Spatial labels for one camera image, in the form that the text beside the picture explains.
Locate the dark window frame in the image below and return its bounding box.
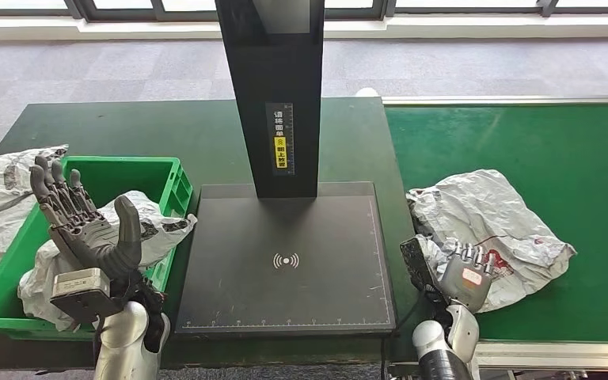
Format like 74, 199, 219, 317
0, 0, 608, 21

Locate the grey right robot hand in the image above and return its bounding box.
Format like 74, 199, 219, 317
437, 238, 496, 314

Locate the yellow black label sticker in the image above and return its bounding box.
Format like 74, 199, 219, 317
265, 102, 295, 177

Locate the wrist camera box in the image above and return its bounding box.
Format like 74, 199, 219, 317
400, 237, 444, 295
49, 267, 127, 324

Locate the white parcel red black print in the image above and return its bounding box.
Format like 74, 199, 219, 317
17, 190, 199, 333

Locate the green conveyor belt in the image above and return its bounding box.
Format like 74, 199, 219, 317
384, 103, 608, 343

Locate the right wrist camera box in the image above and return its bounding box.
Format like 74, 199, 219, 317
400, 237, 444, 295

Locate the aluminium conveyor side rail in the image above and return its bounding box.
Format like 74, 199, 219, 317
381, 95, 608, 106
387, 340, 608, 380

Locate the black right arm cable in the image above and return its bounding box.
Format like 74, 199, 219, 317
379, 291, 426, 380

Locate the green plastic crate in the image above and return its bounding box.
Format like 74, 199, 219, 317
0, 156, 194, 342

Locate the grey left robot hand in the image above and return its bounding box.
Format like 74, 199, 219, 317
28, 154, 143, 280

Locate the black inbound scanner machine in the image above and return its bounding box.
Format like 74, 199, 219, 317
175, 0, 397, 336

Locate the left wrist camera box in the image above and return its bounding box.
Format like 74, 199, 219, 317
49, 267, 127, 324

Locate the white parcel red logo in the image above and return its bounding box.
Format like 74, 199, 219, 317
406, 169, 578, 314

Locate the white window sill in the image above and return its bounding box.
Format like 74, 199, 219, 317
0, 13, 608, 41

